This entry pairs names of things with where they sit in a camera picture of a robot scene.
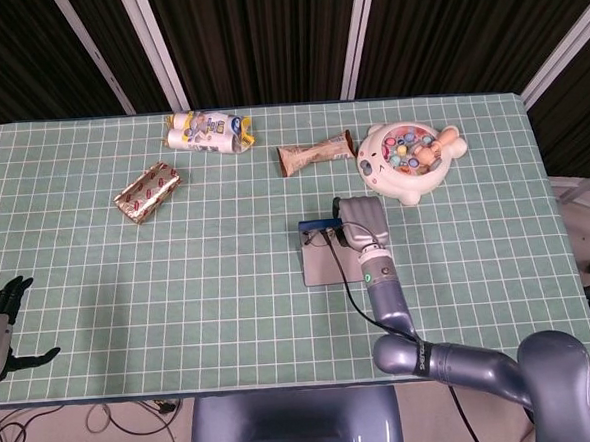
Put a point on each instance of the blue-grey robot torso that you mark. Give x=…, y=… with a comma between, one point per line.
x=292, y=426

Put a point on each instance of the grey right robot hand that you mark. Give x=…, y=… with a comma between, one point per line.
x=365, y=221

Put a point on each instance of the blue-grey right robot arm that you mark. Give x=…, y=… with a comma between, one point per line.
x=459, y=361

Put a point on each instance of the thin-framed eyeglasses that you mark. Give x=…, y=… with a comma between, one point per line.
x=312, y=241

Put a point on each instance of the brown snack wrapper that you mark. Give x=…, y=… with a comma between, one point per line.
x=311, y=155

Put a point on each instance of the green checked tablecloth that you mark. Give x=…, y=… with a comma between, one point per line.
x=179, y=288

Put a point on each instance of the gold foil block red logos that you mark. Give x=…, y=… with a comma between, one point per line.
x=148, y=190

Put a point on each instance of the white bag rolls pack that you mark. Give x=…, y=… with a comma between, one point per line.
x=204, y=134

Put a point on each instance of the blue glasses case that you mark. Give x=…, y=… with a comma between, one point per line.
x=323, y=269

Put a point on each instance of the white metal frame post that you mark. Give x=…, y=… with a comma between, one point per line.
x=94, y=53
x=156, y=49
x=356, y=37
x=560, y=59

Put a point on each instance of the white metal stand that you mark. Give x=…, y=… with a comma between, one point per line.
x=578, y=186

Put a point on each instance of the peach plastic toy piece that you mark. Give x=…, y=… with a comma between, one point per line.
x=433, y=147

